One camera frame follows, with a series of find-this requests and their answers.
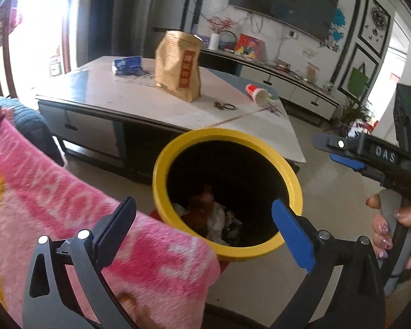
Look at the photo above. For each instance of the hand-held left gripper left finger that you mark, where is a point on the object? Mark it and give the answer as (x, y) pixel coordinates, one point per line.
(118, 226)

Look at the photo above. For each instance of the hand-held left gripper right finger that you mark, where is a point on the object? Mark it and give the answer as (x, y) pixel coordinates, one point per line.
(291, 229)

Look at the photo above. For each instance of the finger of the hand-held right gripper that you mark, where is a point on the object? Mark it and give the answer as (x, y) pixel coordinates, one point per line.
(328, 142)
(346, 162)

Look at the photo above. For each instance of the yellow round bin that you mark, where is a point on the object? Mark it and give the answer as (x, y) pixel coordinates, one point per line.
(246, 253)

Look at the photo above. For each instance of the person's right hand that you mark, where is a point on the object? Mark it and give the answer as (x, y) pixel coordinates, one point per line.
(380, 229)

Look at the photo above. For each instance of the green potted plant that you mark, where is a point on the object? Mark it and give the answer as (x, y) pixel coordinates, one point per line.
(354, 113)

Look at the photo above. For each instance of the white television cabinet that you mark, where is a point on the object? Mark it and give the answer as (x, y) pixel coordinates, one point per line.
(294, 92)

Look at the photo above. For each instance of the green bag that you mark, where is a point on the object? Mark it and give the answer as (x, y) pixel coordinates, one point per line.
(358, 80)

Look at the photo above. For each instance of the beige packet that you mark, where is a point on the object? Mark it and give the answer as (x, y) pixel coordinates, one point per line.
(312, 72)

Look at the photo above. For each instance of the pink printed blanket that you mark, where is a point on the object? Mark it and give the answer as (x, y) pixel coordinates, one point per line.
(54, 185)

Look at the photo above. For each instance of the red paper cup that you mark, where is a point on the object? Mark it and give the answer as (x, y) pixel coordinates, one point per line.
(255, 92)

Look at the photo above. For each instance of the white coffee table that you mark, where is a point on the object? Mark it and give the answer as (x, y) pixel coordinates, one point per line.
(123, 92)

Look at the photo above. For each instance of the white vase with red flowers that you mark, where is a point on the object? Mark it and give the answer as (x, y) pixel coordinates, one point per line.
(213, 41)

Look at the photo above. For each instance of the blue packet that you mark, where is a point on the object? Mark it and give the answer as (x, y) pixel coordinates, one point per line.
(126, 65)

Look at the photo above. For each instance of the brown paper bag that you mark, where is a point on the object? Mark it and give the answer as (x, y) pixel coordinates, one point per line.
(174, 68)

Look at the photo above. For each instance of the white balcony container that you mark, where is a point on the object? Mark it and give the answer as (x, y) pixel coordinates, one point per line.
(54, 67)

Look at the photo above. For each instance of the dark blue curtain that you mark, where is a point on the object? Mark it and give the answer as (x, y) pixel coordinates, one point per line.
(85, 13)

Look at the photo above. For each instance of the hanging clothes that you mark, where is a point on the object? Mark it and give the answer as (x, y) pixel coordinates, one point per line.
(15, 17)

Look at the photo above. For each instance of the black framed wall clock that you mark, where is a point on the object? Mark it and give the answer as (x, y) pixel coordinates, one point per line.
(379, 17)

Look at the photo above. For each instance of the wall-mounted television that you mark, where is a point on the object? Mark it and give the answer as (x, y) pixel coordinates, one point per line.
(281, 3)

